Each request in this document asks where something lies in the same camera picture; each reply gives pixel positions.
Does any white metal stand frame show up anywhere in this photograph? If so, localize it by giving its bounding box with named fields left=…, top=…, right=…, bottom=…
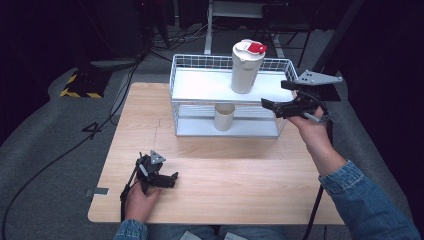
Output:
left=203, top=0, right=268, bottom=56

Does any black metal frame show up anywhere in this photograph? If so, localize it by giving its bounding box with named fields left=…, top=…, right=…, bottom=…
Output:
left=253, top=3, right=316, bottom=69

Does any long black floor cable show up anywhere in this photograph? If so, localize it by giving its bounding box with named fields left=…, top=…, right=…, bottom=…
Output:
left=0, top=61, right=143, bottom=240

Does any yellow black striped stand base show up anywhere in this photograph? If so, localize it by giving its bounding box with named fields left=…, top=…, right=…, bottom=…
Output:
left=59, top=68, right=113, bottom=100

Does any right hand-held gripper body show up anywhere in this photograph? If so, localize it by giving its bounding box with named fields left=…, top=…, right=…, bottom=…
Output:
left=281, top=69, right=344, bottom=123

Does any grey tape strip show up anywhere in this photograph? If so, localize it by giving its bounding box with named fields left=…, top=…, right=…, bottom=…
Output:
left=84, top=187, right=110, bottom=197

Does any black slanted stand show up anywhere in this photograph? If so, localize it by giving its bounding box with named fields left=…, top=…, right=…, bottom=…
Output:
left=311, top=0, right=365, bottom=102

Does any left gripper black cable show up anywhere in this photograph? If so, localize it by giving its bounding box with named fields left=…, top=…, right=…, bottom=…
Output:
left=119, top=163, right=142, bottom=223

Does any white wire shelf rack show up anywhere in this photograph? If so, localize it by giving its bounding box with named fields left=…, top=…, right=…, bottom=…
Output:
left=168, top=53, right=300, bottom=139

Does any person's right hand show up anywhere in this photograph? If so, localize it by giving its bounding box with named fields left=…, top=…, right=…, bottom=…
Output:
left=286, top=105, right=335, bottom=149

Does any white tumbler with red flap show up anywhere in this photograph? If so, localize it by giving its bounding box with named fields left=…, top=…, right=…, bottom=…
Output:
left=230, top=38, right=268, bottom=95

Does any person's left hand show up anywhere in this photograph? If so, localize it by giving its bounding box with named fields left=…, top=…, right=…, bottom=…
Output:
left=124, top=181, right=163, bottom=223

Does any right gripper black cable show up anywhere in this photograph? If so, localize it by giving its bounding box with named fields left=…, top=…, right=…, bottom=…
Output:
left=301, top=99, right=336, bottom=240

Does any white paper sheet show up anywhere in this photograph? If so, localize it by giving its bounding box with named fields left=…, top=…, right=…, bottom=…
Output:
left=179, top=230, right=202, bottom=240
left=223, top=231, right=246, bottom=240

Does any cream paper cup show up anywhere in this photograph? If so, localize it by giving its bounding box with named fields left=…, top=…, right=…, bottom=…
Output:
left=213, top=103, right=236, bottom=132

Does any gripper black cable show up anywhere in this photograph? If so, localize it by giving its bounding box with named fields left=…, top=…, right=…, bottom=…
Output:
left=301, top=99, right=336, bottom=240
left=119, top=163, right=142, bottom=223

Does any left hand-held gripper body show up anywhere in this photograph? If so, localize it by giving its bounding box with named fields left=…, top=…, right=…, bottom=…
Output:
left=134, top=149, right=175, bottom=195

